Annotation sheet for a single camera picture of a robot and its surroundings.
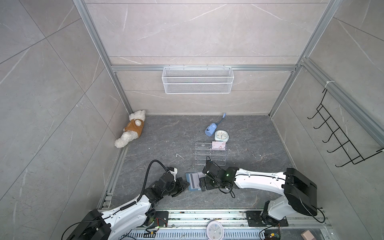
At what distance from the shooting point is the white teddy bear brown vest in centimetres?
94

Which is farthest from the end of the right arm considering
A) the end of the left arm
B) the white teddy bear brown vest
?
the white teddy bear brown vest

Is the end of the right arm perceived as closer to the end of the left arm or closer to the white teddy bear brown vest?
the end of the left arm
